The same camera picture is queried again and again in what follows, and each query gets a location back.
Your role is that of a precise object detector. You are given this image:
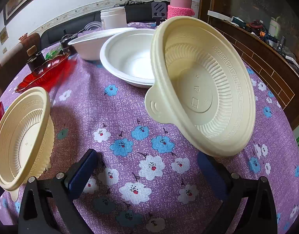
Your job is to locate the cream plastic bowl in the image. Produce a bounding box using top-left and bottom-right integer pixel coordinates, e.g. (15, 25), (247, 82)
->
(145, 16), (256, 157)
(0, 87), (54, 202)

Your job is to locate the large white foam bowl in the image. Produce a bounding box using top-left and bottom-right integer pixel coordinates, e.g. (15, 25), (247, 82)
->
(68, 27), (135, 61)

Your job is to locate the small white foam bowl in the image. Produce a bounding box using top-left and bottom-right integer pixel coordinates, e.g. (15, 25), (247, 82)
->
(100, 28), (155, 88)

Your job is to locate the red scalloped plate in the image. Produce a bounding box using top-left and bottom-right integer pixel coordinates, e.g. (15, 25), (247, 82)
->
(14, 53), (77, 94)

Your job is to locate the wooden sideboard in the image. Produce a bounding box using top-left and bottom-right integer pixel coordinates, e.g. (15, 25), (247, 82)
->
(209, 17), (299, 129)

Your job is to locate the brown armchair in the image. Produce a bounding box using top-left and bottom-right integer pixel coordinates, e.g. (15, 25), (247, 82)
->
(0, 33), (41, 97)

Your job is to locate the black pot with cork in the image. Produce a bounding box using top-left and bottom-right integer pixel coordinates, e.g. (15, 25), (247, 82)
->
(27, 45), (45, 71)

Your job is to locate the green snack wrapper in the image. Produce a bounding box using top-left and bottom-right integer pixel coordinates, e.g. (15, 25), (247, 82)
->
(45, 49), (62, 60)

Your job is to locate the black round tin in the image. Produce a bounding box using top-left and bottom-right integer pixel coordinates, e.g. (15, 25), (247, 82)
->
(60, 34), (75, 55)

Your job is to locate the clear glass lid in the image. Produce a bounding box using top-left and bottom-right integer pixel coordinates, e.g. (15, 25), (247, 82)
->
(83, 21), (105, 31)

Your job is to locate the pink sleeved thermos bottle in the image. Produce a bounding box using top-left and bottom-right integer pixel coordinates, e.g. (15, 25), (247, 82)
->
(167, 0), (195, 19)

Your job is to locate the black phone stand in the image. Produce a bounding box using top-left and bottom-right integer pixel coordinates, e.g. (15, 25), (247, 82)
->
(151, 2), (167, 26)

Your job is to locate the white plastic jar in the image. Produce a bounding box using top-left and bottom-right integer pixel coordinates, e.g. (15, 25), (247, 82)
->
(100, 6), (127, 30)

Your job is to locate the black leather sofa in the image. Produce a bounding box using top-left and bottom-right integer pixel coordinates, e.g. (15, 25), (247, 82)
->
(40, 1), (156, 50)

